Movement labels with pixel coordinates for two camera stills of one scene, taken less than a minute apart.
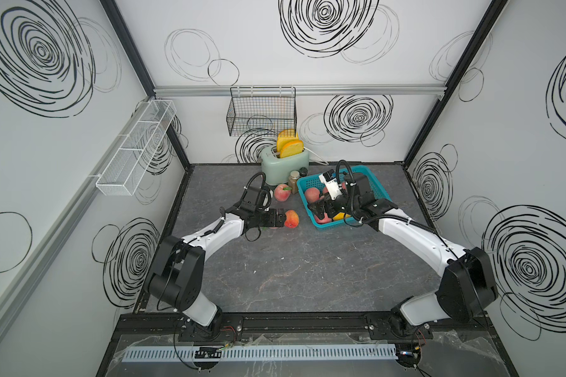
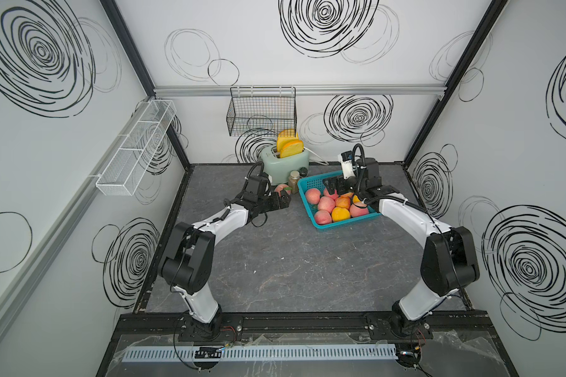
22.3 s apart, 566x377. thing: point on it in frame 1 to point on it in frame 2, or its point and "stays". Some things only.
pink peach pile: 325,220 stays
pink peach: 282,192 stays
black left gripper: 279,219 to 283,203
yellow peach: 340,216 stays
